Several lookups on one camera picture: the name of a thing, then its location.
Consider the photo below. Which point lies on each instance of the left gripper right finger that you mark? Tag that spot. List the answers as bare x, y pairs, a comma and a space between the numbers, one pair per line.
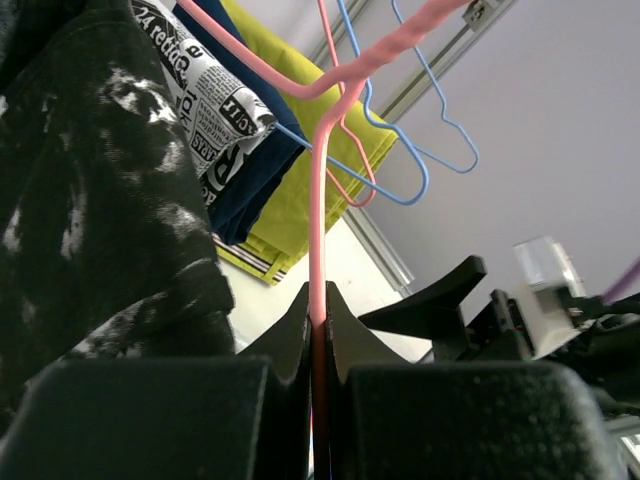
392, 419

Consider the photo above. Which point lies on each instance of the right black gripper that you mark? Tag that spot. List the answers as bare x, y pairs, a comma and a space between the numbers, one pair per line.
498, 332

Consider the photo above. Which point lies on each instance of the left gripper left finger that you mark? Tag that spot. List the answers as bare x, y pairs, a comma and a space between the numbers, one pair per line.
240, 417

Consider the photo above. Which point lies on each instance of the light blue hanger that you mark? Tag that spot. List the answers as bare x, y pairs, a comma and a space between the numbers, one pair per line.
374, 122
440, 100

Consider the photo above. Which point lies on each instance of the black white patterned trousers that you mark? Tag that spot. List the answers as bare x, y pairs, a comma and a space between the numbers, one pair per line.
106, 249

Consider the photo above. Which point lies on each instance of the pink hanger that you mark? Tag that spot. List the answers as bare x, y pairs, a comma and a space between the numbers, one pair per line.
353, 76
350, 150

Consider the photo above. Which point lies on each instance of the olive yellow trousers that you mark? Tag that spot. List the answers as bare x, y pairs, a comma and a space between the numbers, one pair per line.
279, 238

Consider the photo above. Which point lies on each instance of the navy blue trousers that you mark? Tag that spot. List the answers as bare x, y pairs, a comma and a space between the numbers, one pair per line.
240, 202

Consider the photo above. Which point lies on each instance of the grey white printed trousers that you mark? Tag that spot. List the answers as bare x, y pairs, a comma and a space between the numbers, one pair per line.
224, 120

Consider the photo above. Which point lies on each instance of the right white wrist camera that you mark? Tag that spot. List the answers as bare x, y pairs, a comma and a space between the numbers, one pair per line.
548, 273

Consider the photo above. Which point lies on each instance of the aluminium frame right struts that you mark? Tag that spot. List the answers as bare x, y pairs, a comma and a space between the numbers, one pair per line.
386, 241

